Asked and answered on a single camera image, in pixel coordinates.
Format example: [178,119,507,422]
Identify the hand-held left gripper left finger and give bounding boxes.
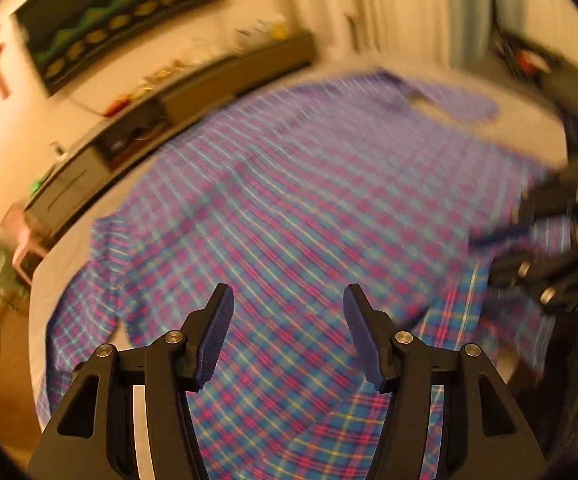
[28,283,235,480]

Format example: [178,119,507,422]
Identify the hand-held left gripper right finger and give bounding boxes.
[343,283,550,480]

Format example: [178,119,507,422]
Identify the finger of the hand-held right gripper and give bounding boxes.
[470,169,578,248]
[488,246,578,317]

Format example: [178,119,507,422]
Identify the blue pink plaid shirt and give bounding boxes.
[36,72,577,480]

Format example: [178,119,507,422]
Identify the dark cluttered stand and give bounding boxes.
[492,25,570,82]

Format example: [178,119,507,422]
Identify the pink stool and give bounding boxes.
[11,202,52,283]

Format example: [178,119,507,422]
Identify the green chair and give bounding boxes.
[0,237,26,307]

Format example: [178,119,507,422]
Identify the long low brown cabinet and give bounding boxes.
[23,30,317,256]

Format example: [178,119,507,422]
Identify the white curtain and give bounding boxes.
[289,0,495,66]

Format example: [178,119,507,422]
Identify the pile of snack packets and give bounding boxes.
[104,55,195,116]

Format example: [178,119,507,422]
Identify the white and yellow bags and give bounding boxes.
[234,15,291,52]

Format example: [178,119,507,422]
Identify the dark green patterned wall hanging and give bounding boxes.
[11,0,235,98]

